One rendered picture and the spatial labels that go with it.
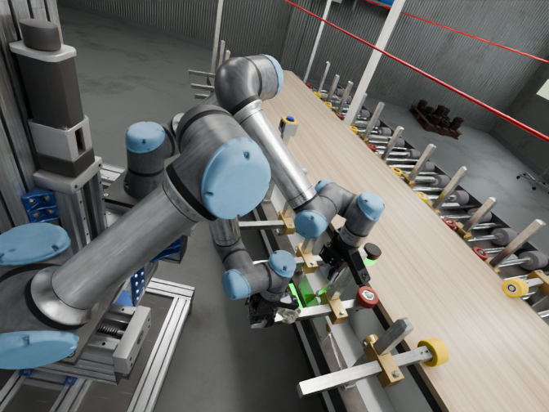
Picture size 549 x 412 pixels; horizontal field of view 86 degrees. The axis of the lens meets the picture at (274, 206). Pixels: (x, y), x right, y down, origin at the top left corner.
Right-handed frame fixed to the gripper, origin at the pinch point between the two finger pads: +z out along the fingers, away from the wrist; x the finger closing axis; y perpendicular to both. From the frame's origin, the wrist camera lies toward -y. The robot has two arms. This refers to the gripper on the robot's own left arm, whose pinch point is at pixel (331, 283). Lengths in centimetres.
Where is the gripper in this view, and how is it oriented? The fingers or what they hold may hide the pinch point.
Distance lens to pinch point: 103.9
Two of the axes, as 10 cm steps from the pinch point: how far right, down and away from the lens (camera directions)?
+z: -2.5, 7.5, 6.1
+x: -7.6, 2.4, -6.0
